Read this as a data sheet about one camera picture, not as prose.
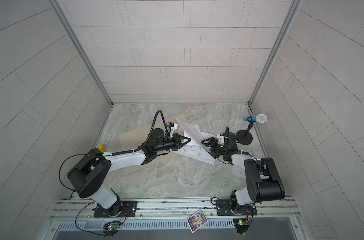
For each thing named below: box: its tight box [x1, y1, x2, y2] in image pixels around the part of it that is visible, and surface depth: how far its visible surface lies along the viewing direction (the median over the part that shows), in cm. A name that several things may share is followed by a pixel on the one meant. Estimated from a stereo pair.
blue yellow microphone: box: [243, 113, 268, 124], surface depth 79 cm
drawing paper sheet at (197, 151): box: [174, 144, 216, 165], surface depth 91 cm
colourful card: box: [186, 209, 209, 234], surface depth 68 cm
